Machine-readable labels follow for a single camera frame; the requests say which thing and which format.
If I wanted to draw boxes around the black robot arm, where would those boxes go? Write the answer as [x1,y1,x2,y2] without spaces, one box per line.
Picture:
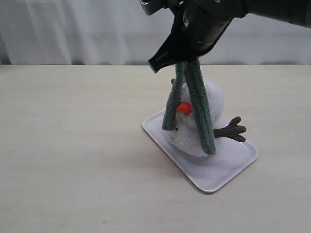
[140,0,311,73]

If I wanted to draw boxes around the white plastic tray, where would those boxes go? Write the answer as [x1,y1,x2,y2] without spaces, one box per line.
[141,110,259,194]

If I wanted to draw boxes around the white plush snowman toy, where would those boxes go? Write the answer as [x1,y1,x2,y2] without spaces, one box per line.
[167,79,246,158]

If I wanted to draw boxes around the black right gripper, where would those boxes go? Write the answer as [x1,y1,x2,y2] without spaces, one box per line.
[148,0,235,73]

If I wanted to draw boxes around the green fuzzy scarf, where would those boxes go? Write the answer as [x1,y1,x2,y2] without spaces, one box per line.
[162,59,216,155]

